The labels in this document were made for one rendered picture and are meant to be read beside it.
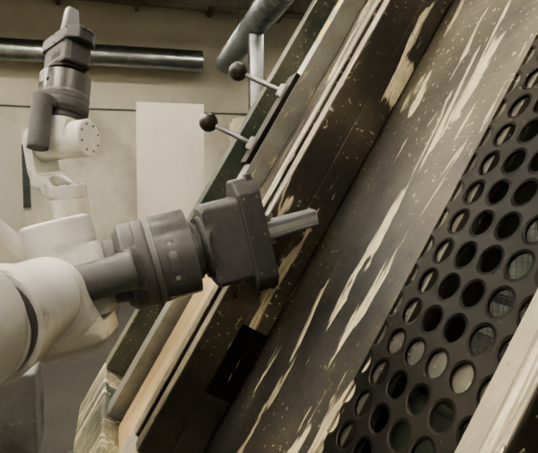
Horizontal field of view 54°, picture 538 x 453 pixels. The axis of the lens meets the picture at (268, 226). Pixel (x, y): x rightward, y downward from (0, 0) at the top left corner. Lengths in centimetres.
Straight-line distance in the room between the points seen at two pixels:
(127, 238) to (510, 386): 37
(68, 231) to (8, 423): 79
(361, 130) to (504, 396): 45
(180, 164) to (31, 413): 367
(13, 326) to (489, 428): 23
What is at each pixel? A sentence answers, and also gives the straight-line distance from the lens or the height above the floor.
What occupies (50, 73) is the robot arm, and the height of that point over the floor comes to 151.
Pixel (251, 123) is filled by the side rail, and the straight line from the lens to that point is 126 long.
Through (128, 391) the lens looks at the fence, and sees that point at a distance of 104.
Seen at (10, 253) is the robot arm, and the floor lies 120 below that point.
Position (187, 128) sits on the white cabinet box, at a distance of 475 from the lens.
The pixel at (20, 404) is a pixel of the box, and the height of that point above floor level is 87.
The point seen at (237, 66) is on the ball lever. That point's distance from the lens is 108.
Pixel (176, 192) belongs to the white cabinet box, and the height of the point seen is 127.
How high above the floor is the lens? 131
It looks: 4 degrees down
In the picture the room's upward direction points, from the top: straight up
